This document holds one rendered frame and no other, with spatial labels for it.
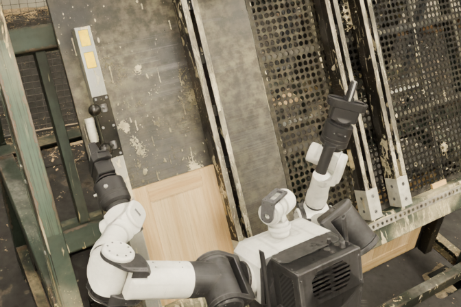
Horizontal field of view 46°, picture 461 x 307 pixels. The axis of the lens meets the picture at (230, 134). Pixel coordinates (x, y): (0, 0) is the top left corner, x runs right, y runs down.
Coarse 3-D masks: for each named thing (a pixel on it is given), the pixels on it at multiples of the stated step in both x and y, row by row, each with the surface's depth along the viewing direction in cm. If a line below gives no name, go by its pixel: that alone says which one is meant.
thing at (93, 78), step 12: (84, 48) 169; (84, 60) 169; (96, 60) 171; (84, 72) 170; (96, 72) 171; (96, 84) 170; (96, 96) 170; (96, 120) 172; (120, 156) 174; (120, 168) 174; (132, 240) 175; (144, 240) 177; (144, 252) 177; (144, 300) 177; (156, 300) 179
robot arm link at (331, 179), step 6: (342, 156) 168; (342, 162) 167; (336, 168) 168; (342, 168) 167; (318, 174) 177; (330, 174) 177; (336, 174) 169; (342, 174) 175; (312, 180) 177; (318, 180) 174; (324, 180) 174; (330, 180) 172; (336, 180) 170; (318, 186) 176; (324, 186) 174
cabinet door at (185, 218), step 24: (144, 192) 179; (168, 192) 183; (192, 192) 188; (216, 192) 192; (168, 216) 183; (192, 216) 188; (216, 216) 192; (168, 240) 183; (192, 240) 187; (216, 240) 191
